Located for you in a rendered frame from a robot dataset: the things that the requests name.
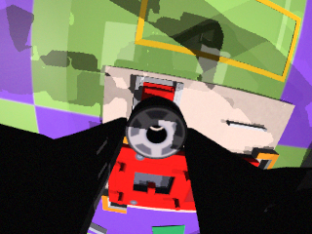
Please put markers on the black rubber tyre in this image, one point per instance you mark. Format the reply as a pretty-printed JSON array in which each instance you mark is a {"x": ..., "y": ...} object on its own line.
[{"x": 156, "y": 111}]

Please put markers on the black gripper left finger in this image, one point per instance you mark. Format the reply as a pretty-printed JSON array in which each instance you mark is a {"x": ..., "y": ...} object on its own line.
[{"x": 70, "y": 172}]

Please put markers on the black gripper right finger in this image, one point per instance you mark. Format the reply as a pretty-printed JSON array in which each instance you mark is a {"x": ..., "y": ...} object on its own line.
[{"x": 233, "y": 196}]

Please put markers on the green flat rectangular block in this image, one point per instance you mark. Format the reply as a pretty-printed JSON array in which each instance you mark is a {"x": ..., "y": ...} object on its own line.
[{"x": 177, "y": 229}]

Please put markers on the yellow rectangular outline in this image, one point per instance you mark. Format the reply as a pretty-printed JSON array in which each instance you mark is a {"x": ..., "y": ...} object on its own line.
[{"x": 205, "y": 55}]

